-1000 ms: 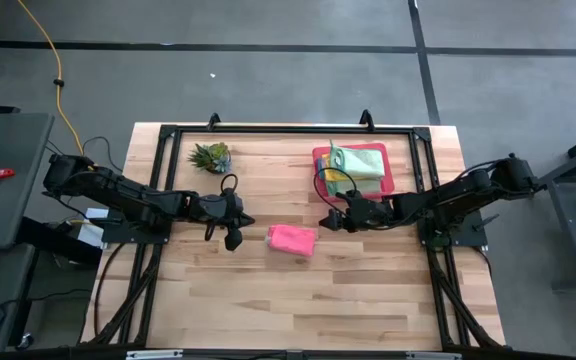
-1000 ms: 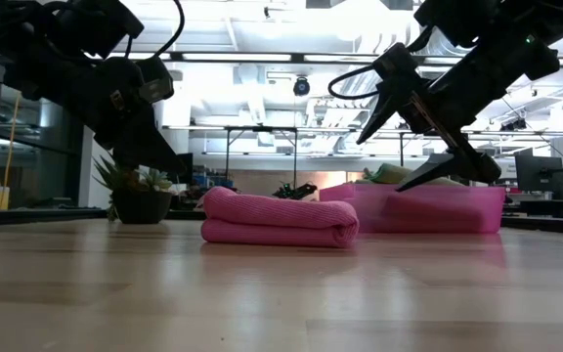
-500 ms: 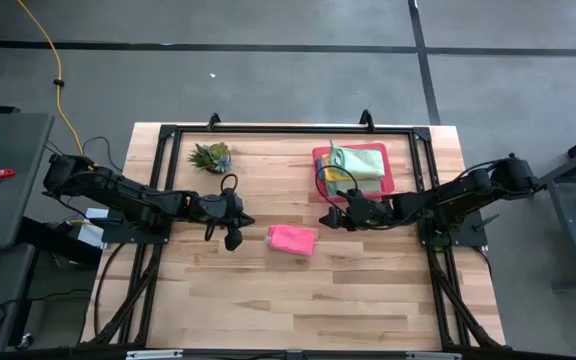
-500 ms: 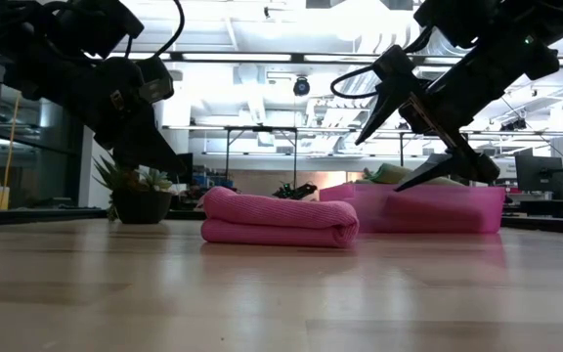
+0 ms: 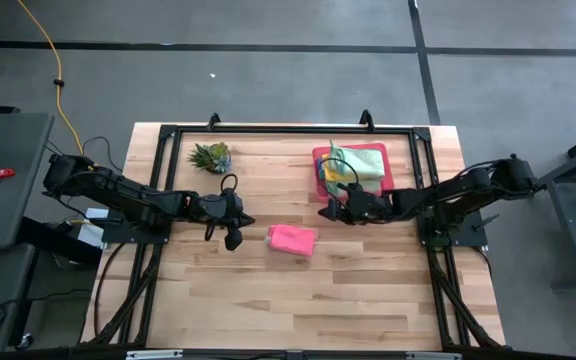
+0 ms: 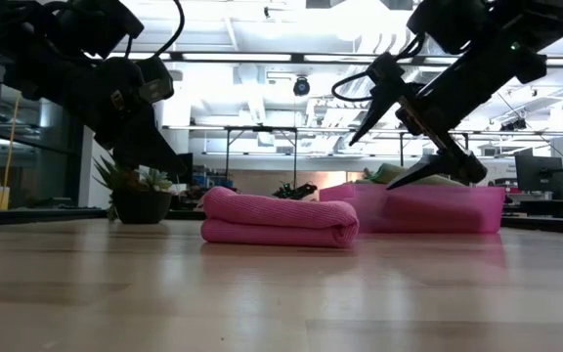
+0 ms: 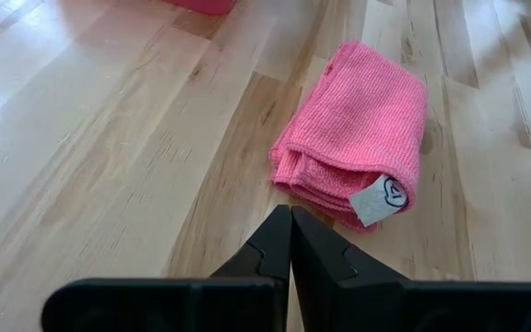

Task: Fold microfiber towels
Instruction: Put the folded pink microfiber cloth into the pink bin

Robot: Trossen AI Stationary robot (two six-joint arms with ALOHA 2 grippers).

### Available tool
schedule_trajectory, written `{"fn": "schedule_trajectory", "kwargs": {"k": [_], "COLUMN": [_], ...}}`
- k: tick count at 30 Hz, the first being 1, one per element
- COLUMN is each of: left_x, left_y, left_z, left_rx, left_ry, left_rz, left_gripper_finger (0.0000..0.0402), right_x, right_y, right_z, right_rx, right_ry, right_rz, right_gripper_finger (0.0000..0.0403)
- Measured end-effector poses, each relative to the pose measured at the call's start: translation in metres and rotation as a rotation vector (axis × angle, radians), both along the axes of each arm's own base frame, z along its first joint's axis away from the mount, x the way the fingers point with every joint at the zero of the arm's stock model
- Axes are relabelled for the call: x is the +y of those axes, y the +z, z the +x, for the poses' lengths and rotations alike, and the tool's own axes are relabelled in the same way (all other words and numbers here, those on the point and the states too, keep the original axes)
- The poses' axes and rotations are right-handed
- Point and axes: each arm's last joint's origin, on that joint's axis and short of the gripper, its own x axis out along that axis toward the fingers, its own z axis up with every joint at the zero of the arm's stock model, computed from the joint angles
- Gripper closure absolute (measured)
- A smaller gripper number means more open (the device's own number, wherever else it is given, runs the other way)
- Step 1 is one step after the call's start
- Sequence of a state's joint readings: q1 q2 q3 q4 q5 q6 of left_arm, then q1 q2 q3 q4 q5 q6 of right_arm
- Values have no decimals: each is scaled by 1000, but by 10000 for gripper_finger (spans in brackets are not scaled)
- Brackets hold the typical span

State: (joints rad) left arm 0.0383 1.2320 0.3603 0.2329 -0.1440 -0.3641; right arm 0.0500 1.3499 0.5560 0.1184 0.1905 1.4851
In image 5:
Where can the black aluminium table frame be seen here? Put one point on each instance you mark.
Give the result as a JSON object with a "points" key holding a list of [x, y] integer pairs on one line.
{"points": [[293, 129]]}

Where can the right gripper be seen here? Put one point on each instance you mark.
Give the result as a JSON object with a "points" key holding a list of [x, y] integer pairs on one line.
{"points": [[373, 210]]}

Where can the pink plastic bin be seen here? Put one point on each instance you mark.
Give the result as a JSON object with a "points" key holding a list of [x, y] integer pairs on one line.
{"points": [[388, 160]]}

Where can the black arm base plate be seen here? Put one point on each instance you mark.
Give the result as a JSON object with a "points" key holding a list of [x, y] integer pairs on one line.
{"points": [[470, 235], [118, 235]]}

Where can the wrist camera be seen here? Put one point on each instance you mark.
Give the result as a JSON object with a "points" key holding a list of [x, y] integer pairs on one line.
{"points": [[230, 202], [360, 196]]}

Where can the dark grey side table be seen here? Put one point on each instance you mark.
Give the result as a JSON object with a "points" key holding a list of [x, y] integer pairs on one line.
{"points": [[23, 150]]}

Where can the white power adapter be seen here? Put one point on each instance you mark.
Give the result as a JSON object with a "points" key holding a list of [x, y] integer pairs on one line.
{"points": [[90, 230]]}

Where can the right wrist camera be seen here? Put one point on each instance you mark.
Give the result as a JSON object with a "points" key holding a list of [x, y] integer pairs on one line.
{"points": [[360, 196]]}

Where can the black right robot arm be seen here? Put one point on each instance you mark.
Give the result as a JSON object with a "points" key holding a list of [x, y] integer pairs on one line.
{"points": [[458, 192]]}

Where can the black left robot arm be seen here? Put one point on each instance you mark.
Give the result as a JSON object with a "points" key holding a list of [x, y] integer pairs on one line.
{"points": [[118, 192]]}

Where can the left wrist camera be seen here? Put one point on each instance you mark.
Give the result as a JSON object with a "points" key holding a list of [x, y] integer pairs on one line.
{"points": [[230, 202]]}

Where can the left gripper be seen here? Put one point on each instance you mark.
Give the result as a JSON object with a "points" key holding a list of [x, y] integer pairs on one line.
{"points": [[208, 207]]}

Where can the silver metal bracket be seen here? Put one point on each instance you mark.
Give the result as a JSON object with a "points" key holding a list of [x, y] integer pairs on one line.
{"points": [[433, 356], [153, 355]]}

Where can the succulent plant in black pot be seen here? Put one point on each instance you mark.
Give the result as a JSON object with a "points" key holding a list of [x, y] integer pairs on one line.
{"points": [[210, 156]]}

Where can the pink microfiber towel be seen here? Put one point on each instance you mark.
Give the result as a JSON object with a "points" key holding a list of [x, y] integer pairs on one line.
{"points": [[293, 240]]}

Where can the yellow microfiber towel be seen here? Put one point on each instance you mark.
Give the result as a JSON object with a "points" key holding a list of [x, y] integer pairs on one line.
{"points": [[335, 172]]}

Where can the grey metal stand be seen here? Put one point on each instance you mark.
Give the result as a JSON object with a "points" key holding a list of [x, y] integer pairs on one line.
{"points": [[575, 200]]}

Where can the black frame bracket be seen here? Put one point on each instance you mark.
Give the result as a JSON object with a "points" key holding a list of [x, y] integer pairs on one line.
{"points": [[214, 120], [366, 119]]}

